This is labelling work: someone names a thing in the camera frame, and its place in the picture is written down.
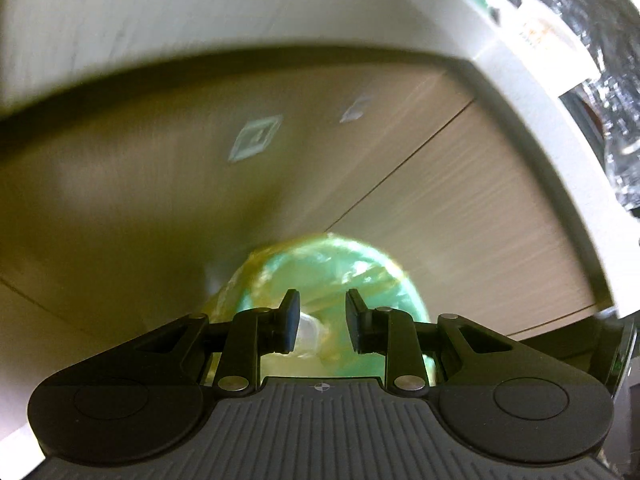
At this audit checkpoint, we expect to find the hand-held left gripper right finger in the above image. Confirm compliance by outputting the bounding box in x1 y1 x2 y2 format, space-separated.
346 288 531 395

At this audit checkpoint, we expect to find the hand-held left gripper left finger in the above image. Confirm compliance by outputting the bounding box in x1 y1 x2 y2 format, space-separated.
115 289 301 396

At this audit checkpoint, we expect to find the white paper bowl orange print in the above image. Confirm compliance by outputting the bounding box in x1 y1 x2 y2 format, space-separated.
500 0 601 81

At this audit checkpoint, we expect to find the plain wooden cabinet door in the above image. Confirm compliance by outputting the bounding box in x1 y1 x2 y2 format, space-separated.
327 102 601 343

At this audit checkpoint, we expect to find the square clear sticker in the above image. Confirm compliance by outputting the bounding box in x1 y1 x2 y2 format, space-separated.
227 115 285 163

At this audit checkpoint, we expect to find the wooden cabinet door with sticker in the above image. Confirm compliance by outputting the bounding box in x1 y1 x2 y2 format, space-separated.
0 62 476 343

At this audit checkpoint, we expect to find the small clear sticker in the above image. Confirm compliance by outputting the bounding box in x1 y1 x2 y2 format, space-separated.
339 102 368 124

